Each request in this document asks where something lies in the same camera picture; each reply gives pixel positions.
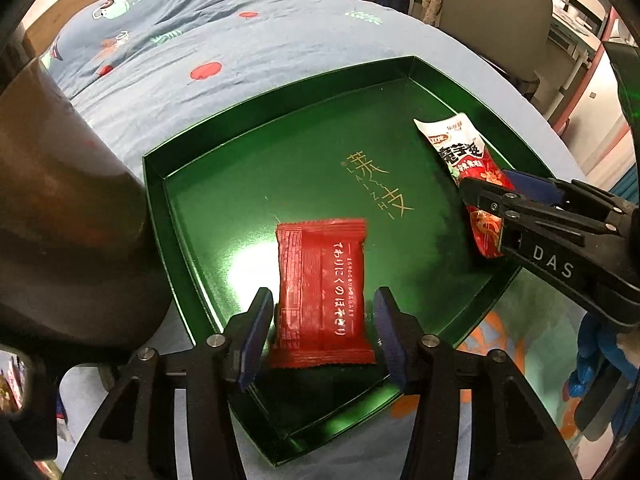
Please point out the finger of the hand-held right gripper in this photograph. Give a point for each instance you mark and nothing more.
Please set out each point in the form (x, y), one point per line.
(532, 184)
(487, 197)

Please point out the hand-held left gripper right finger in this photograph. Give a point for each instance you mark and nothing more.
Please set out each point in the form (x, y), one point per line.
(389, 335)

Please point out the green tray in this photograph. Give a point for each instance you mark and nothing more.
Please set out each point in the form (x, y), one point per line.
(300, 135)

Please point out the red square snack packet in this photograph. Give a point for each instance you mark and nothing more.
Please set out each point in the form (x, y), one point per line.
(320, 285)

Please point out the grey chair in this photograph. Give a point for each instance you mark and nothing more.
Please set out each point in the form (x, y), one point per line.
(495, 10)

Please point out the wooden headboard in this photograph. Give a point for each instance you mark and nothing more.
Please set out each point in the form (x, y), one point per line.
(55, 25)

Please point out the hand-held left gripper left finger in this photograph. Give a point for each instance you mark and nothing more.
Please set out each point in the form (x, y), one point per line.
(252, 332)

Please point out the long white red snack packet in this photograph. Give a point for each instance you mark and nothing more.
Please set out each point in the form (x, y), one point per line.
(450, 140)

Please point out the white desk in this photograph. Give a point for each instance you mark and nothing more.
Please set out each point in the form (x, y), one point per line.
(580, 25)

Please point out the person's right hand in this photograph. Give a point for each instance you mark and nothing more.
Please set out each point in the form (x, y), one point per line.
(595, 365)

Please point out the blue printed bed sheet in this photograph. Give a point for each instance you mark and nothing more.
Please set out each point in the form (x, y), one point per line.
(200, 25)

